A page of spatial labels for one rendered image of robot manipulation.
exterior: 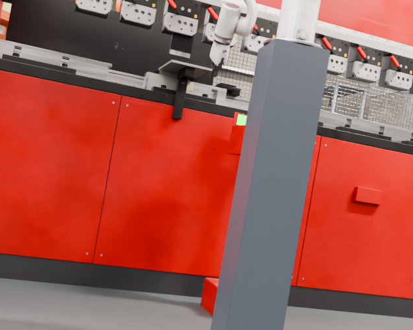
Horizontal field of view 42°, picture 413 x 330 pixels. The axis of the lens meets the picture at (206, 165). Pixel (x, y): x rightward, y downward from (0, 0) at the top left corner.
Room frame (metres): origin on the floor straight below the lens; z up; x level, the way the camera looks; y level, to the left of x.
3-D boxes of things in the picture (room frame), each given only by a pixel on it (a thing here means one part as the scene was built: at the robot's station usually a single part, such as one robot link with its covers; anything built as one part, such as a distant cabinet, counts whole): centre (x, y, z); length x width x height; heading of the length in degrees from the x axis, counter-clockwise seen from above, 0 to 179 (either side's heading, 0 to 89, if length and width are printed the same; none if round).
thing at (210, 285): (2.24, -0.21, 0.06); 0.25 x 0.20 x 0.12; 19
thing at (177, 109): (2.34, 0.16, 0.88); 0.14 x 0.04 x 0.22; 17
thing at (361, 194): (2.67, -0.82, 0.59); 0.15 x 0.02 x 0.07; 107
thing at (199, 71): (2.38, 0.17, 1.00); 0.26 x 0.18 x 0.01; 17
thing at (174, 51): (2.52, 0.21, 1.13); 0.10 x 0.02 x 0.10; 107
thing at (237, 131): (2.27, -0.20, 0.75); 0.20 x 0.16 x 0.18; 109
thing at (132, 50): (2.94, 0.59, 1.12); 1.13 x 0.02 x 0.44; 107
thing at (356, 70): (2.81, -0.72, 1.26); 0.15 x 0.09 x 0.17; 107
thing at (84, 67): (2.36, 0.74, 0.92); 0.50 x 0.06 x 0.10; 107
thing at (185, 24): (2.51, 0.23, 1.26); 0.15 x 0.09 x 0.17; 107
